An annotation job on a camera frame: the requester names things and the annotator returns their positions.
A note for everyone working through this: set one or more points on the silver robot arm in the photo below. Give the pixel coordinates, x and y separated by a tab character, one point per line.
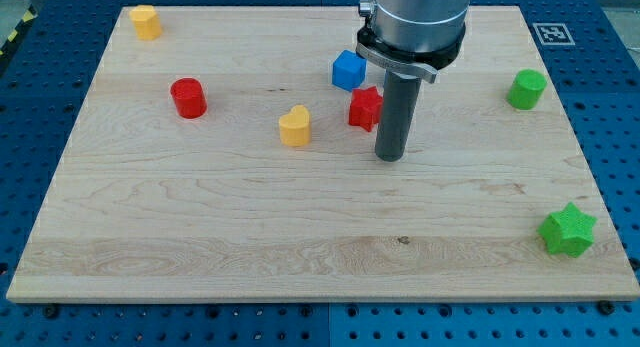
412	38

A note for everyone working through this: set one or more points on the yellow heart block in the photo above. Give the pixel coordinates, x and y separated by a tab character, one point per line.
295	127

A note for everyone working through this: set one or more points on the red star block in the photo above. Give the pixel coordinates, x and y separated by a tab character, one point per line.
365	108

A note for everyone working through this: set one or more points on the light wooden board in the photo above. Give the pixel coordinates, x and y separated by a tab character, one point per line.
148	207

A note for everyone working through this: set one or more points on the blue cube block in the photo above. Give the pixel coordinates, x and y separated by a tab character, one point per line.
348	71

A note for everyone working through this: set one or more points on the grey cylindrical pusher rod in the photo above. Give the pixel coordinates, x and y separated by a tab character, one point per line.
399	101

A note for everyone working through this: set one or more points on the red cylinder block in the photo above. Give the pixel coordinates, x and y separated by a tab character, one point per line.
188	96

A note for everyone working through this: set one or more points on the green cylinder block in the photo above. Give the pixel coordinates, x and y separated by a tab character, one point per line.
526	89

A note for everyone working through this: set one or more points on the yellow hexagon block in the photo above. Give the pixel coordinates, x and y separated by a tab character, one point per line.
146	22

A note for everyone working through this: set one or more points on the green star block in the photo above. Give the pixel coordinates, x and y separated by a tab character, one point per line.
568	231

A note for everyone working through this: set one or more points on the black white fiducial marker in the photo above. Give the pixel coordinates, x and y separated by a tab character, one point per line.
553	34

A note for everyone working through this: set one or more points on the black yellow hazard tape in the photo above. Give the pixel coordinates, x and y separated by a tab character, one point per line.
18	34

